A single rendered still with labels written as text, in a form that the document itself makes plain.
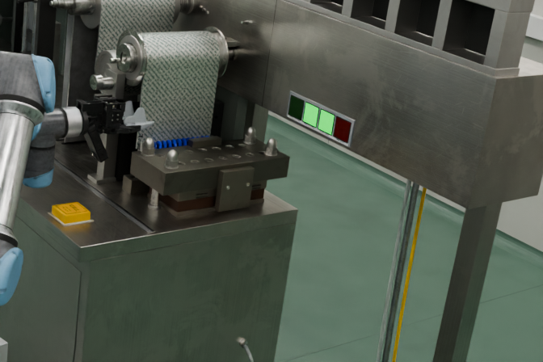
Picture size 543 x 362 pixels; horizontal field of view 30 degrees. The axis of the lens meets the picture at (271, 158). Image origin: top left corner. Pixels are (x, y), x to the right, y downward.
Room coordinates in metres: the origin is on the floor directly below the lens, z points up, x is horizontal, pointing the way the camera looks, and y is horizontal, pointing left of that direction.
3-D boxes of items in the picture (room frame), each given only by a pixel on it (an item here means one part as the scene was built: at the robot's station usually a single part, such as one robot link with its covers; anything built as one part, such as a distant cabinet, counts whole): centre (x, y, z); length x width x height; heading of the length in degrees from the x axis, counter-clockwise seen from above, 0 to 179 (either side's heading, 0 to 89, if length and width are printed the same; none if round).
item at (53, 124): (2.32, 0.57, 1.11); 0.11 x 0.08 x 0.09; 131
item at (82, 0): (2.72, 0.58, 1.33); 0.06 x 0.06 x 0.06; 41
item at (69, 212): (2.27, 0.47, 0.91); 0.07 x 0.07 x 0.02; 41
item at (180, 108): (2.58, 0.27, 1.11); 0.23 x 0.01 x 0.18; 131
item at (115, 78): (2.55, 0.45, 1.05); 0.06 x 0.05 x 0.31; 131
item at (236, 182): (2.46, 0.08, 0.96); 0.10 x 0.03 x 0.11; 131
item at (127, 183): (2.58, 0.26, 0.92); 0.28 x 0.04 x 0.04; 131
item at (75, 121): (2.37, 0.51, 1.11); 0.08 x 0.05 x 0.08; 41
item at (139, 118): (2.47, 0.35, 1.11); 0.09 x 0.03 x 0.06; 122
